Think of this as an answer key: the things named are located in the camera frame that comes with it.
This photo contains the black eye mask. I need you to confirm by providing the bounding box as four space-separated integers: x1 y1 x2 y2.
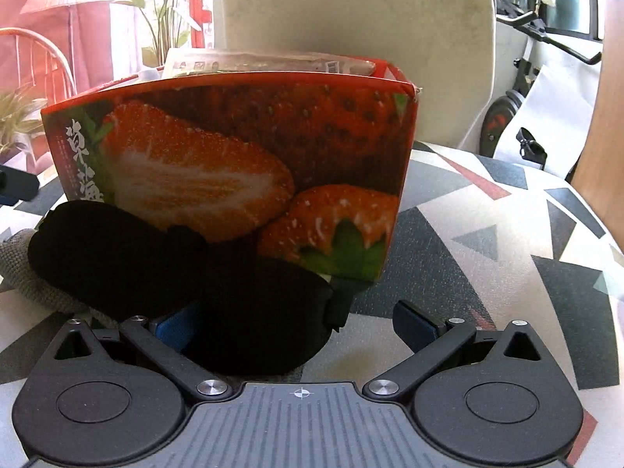
27 200 360 379

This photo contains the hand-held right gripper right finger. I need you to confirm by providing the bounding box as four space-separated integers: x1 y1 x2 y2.
363 299 543 401

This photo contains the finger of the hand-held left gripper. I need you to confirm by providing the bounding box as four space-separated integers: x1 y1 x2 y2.
0 166 41 206

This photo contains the geometric patterned tablecloth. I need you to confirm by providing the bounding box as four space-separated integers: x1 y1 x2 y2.
0 139 624 468

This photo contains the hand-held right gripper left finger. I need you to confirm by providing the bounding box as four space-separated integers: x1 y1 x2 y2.
53 301 232 401

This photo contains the white chair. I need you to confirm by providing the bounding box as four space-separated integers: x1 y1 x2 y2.
219 0 499 150

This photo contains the white bag with black buckle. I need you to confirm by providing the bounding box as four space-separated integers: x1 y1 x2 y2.
492 57 603 184

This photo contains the pink printed wall poster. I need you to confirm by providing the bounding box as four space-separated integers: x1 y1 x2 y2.
0 0 226 172

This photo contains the grey knit cloth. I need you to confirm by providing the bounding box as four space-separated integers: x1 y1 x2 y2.
0 230 124 325

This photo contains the black scooter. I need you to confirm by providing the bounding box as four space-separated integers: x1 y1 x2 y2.
480 2 603 158

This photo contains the clear labelled plastic package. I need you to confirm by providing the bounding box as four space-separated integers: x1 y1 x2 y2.
163 48 379 79

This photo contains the red strawberry print cardboard box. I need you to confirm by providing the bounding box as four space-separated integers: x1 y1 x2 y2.
40 56 421 286

